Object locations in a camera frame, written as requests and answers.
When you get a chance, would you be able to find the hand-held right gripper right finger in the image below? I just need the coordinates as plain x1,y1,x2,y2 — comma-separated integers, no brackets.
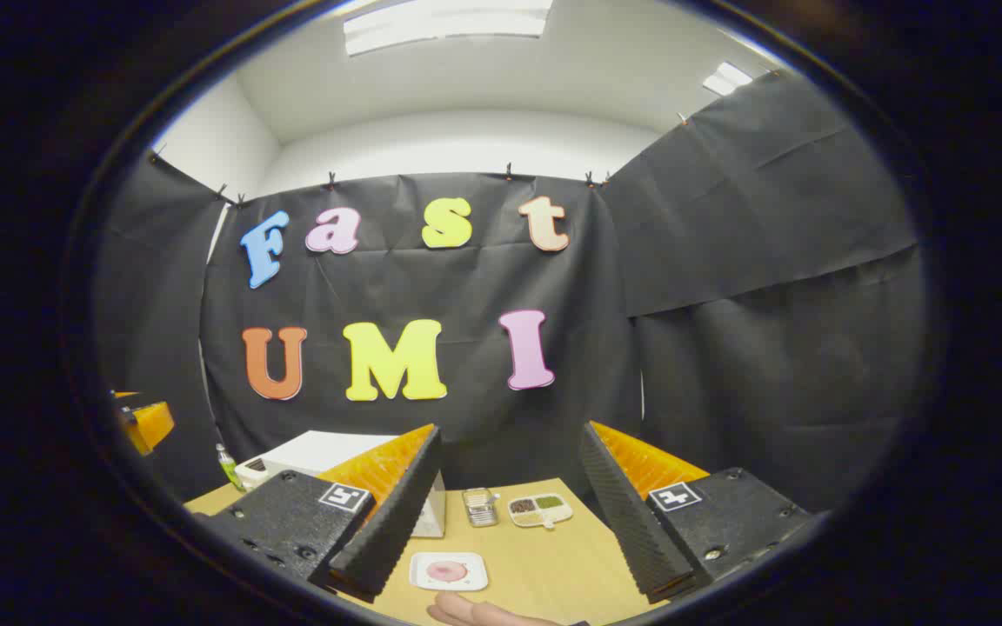
579,421,815,605

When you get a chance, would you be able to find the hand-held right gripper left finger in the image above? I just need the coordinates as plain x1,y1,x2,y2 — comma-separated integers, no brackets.
197,423,445,605

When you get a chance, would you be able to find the white microwave oven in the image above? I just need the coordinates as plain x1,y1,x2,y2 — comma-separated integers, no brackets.
266,430,447,538

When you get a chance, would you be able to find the white square plate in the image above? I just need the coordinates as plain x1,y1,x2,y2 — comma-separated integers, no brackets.
409,551,490,593

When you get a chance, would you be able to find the green drink bottle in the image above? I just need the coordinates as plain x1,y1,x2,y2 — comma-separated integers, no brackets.
216,443,245,492

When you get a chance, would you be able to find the white divided condiment dish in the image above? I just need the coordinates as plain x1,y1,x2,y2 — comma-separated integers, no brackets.
507,493,574,530

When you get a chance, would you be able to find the white toaster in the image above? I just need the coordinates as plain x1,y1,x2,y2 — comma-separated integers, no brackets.
236,456,293,492

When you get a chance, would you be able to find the black backdrop cloth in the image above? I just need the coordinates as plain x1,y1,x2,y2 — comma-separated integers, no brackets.
92,70,932,523

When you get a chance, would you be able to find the small ceiling light panel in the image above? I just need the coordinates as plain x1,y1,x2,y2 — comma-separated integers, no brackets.
701,61,754,97

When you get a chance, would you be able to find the large ceiling light panel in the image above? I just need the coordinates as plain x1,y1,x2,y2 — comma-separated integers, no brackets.
343,0,554,57

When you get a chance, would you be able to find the metal wire basket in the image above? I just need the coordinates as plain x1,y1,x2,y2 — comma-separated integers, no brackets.
462,487,500,528

